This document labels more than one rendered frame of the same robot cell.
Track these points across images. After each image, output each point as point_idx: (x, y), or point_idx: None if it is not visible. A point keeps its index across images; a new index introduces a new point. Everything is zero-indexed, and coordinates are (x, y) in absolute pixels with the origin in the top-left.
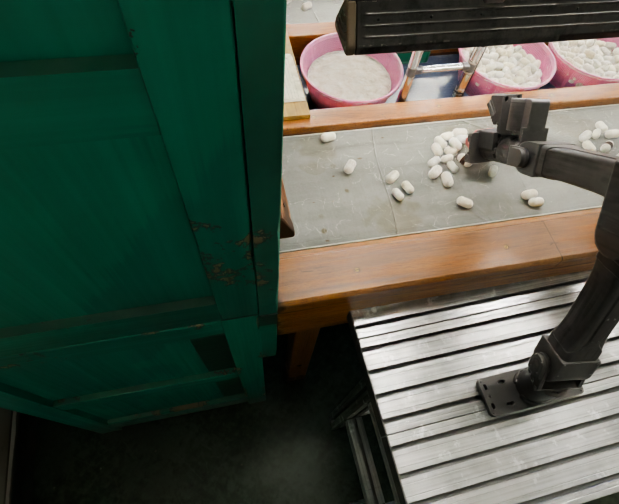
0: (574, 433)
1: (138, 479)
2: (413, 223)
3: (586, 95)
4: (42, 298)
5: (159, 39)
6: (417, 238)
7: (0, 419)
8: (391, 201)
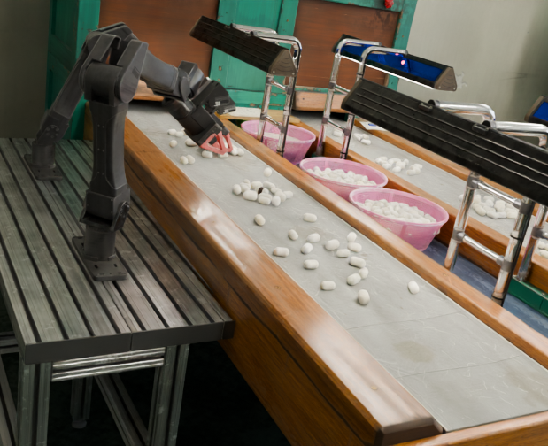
0: (9, 173)
1: None
2: (151, 134)
3: (319, 189)
4: (65, 24)
5: None
6: (135, 126)
7: None
8: (166, 133)
